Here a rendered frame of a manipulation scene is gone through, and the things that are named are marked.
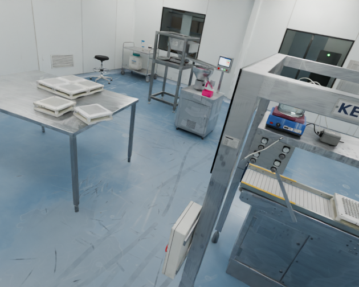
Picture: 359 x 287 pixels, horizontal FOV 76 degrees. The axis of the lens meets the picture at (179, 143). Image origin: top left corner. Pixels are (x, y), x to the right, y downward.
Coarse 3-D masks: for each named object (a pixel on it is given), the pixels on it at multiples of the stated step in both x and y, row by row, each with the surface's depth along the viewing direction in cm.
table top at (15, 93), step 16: (0, 80) 250; (16, 80) 258; (32, 80) 267; (0, 96) 215; (16, 96) 221; (32, 96) 228; (48, 96) 234; (96, 96) 258; (112, 96) 266; (128, 96) 276; (16, 112) 193; (32, 112) 198; (48, 128) 186; (64, 128) 184; (80, 128) 189
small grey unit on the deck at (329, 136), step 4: (320, 132) 127; (324, 132) 125; (328, 132) 125; (332, 132) 126; (336, 132) 127; (320, 136) 128; (324, 136) 125; (328, 136) 124; (332, 136) 123; (336, 136) 123; (340, 136) 122; (320, 140) 127; (324, 140) 126; (328, 140) 125; (332, 140) 124; (336, 140) 123; (332, 144) 125; (336, 144) 124
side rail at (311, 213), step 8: (240, 184) 152; (256, 192) 149; (264, 192) 146; (280, 200) 144; (296, 208) 141; (304, 208) 139; (320, 216) 136; (336, 224) 134; (344, 224) 132; (352, 232) 131
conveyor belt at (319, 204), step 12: (252, 180) 162; (264, 180) 165; (276, 180) 167; (276, 192) 154; (288, 192) 156; (300, 192) 159; (300, 204) 147; (312, 204) 149; (324, 204) 152; (312, 216) 140
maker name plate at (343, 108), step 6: (336, 102) 55; (342, 102) 54; (348, 102) 54; (354, 102) 53; (336, 108) 55; (342, 108) 54; (348, 108) 54; (354, 108) 53; (336, 114) 55; (342, 114) 55; (348, 114) 54; (354, 114) 54; (354, 120) 54
